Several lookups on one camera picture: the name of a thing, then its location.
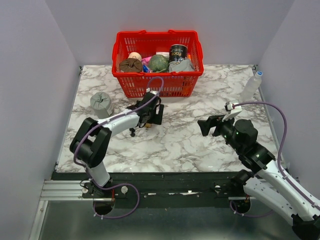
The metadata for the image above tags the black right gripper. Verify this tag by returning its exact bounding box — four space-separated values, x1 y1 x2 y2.
197 111 243 153

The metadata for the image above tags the black head key bunch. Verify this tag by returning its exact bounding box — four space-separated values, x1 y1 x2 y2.
129 128 136 137

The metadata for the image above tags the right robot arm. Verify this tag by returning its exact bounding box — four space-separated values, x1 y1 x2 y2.
197 115 320 240

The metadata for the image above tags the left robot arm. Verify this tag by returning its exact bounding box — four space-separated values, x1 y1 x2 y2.
69 91 164 198

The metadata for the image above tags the green round ball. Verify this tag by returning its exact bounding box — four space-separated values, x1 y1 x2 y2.
148 54 169 73

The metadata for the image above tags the pink packet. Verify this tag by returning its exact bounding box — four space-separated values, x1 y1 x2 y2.
141 56 152 73

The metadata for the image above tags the brown wrapped roll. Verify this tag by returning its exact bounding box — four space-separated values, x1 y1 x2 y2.
119 58 143 73

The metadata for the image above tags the grey wrapped roll in basket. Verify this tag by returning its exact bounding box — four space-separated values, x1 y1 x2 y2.
168 59 195 73

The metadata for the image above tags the red plastic basket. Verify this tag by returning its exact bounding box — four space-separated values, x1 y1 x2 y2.
112 29 204 98

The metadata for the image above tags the grey wrapped roll on table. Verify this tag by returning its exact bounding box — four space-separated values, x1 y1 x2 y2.
90 92 114 119

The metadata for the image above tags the beige egg shaped object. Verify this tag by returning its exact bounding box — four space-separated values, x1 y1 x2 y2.
128 51 142 61

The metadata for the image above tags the black can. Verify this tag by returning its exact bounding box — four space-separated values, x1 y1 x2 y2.
169 44 188 63

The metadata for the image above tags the clear plastic bottle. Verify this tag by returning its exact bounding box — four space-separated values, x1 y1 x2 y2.
240 71 263 102

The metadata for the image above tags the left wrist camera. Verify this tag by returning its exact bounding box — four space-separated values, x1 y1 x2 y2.
145 88 160 98

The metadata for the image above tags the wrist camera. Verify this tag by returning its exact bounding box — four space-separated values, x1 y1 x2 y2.
222 100 242 122
145 88 160 98

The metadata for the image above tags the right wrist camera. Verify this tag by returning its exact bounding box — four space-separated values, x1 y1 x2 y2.
222 100 242 122

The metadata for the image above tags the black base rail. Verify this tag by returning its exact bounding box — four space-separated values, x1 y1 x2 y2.
82 172 255 213

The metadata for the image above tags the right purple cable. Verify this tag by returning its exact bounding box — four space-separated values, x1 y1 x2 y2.
231 101 320 218

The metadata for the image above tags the purple cable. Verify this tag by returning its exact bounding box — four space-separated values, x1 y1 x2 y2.
231 101 320 218
73 76 165 220

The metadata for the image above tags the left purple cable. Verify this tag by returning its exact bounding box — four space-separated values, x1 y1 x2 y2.
73 76 165 220

